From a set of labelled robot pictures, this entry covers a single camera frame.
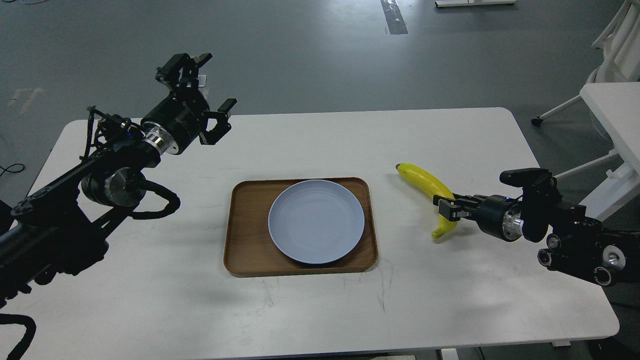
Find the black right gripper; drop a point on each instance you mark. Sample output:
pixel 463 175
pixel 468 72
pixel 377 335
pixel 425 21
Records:
pixel 495 215

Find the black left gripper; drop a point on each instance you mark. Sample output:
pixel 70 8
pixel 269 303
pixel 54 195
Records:
pixel 173 124

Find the yellow banana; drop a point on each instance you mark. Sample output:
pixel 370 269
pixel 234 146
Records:
pixel 431 186

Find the light blue plate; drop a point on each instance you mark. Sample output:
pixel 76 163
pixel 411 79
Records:
pixel 316 221

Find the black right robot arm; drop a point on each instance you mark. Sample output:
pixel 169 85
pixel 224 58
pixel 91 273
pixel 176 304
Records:
pixel 576 244

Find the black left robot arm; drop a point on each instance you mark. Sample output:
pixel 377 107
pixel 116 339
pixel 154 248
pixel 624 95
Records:
pixel 63 227

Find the brown wooden tray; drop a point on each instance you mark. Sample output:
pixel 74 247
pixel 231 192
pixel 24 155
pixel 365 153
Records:
pixel 250 252

